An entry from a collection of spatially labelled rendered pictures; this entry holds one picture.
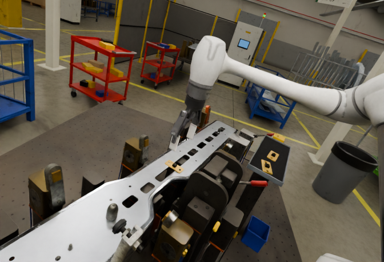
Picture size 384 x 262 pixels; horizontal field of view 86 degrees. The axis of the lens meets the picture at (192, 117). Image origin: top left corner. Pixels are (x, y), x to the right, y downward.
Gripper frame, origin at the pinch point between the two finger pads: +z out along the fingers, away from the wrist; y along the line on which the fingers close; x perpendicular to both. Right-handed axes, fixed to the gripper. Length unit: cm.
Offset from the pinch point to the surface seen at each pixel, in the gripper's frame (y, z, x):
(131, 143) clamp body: -7.3, 9.0, 19.0
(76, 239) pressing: -44.1, 13.5, 1.0
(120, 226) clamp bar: -47.0, -8.0, -13.5
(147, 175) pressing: -12.8, 13.5, 3.9
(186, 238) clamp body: -29.6, 6.5, -22.2
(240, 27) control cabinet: 615, -73, 192
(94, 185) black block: -29.0, 14.6, 14.0
